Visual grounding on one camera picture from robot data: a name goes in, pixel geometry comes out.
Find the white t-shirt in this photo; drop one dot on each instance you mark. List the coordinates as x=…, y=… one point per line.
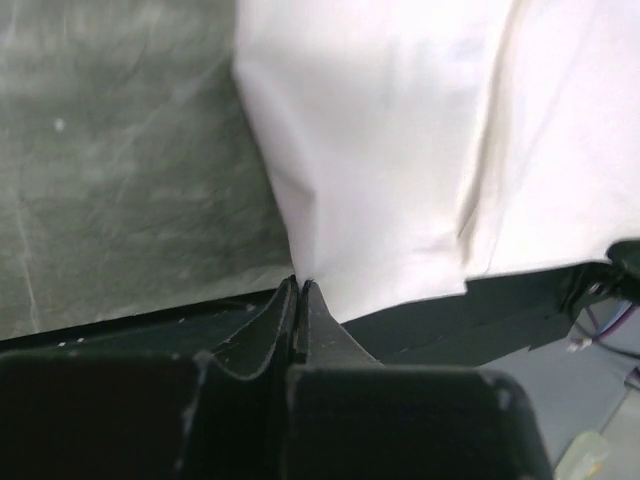
x=415, y=145

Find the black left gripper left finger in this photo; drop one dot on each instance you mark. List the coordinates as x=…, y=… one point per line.
x=188, y=393

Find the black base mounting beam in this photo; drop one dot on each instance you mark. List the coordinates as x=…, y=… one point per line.
x=495, y=317

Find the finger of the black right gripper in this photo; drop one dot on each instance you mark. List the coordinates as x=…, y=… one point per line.
x=626, y=255

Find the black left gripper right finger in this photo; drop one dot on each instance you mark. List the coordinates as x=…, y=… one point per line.
x=351, y=417

